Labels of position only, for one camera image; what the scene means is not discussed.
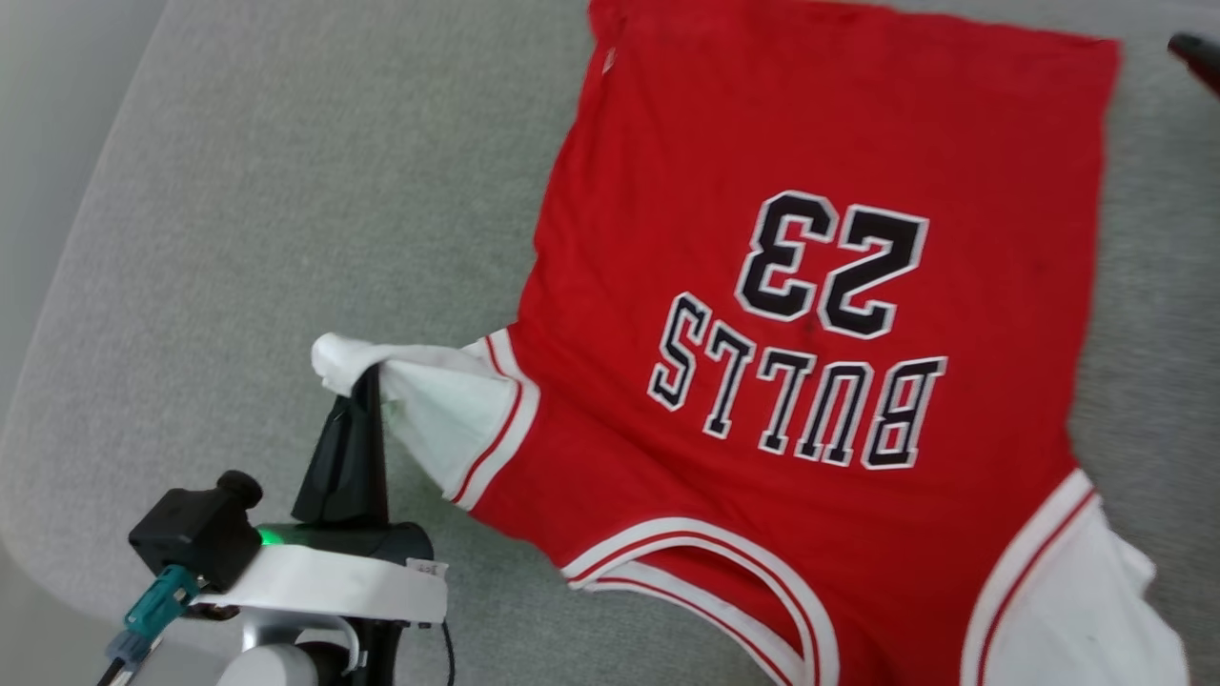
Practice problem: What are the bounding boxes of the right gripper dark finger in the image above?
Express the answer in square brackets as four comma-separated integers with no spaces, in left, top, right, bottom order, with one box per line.
[1168,31,1220,98]

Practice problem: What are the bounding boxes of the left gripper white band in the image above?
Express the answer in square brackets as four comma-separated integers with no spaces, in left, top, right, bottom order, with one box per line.
[189,364,450,627]

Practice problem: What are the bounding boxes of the red and white basketball jersey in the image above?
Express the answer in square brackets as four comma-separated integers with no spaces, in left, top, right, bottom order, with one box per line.
[311,0,1192,686]

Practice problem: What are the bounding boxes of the grey fabric sofa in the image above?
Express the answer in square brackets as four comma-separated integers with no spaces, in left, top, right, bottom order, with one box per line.
[0,0,1220,686]

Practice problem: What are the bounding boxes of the teal cable connector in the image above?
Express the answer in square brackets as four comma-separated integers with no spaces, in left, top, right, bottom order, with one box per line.
[120,564,201,641]

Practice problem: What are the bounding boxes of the black camera cable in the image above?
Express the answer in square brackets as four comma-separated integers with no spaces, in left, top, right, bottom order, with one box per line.
[95,634,153,686]

